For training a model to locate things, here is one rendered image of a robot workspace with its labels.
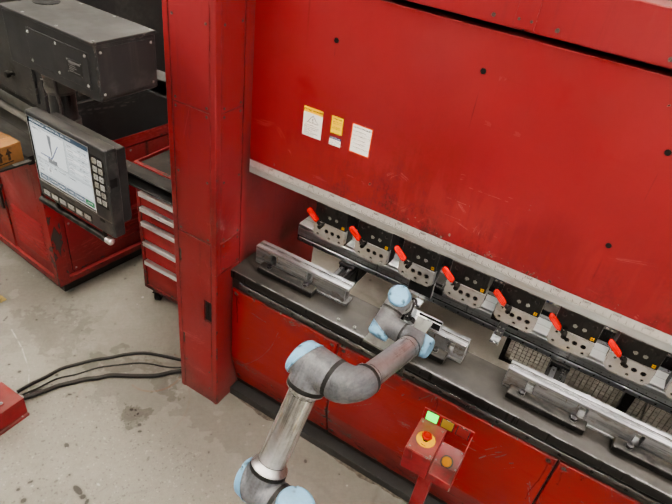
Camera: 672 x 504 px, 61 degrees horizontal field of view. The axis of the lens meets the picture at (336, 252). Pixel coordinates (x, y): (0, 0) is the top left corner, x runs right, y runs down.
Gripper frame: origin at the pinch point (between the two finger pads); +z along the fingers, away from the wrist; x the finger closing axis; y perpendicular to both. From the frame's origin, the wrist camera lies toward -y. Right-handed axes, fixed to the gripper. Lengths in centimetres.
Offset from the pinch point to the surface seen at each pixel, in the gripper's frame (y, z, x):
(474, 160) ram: 51, -48, -8
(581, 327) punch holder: 18, -18, -59
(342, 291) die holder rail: 4.5, 16.9, 31.6
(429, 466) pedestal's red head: -46, 2, -29
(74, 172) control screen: -4, -54, 123
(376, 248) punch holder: 21.3, -8.6, 19.6
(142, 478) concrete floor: -109, 46, 90
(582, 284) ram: 29, -29, -54
